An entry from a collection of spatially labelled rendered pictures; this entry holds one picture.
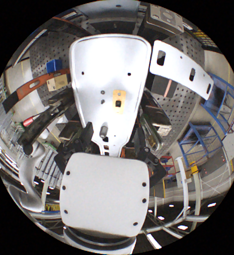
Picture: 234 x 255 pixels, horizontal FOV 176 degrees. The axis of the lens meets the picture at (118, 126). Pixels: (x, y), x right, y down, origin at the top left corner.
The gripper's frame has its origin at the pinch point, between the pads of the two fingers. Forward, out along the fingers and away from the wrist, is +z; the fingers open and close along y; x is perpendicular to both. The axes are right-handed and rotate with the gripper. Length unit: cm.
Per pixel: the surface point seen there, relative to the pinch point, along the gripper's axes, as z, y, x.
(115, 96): 12.1, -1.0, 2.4
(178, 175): 62, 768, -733
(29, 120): -0.6, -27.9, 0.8
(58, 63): 37, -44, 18
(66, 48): 42, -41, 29
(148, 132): 6.4, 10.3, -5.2
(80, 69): 12.4, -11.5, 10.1
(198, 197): -211, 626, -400
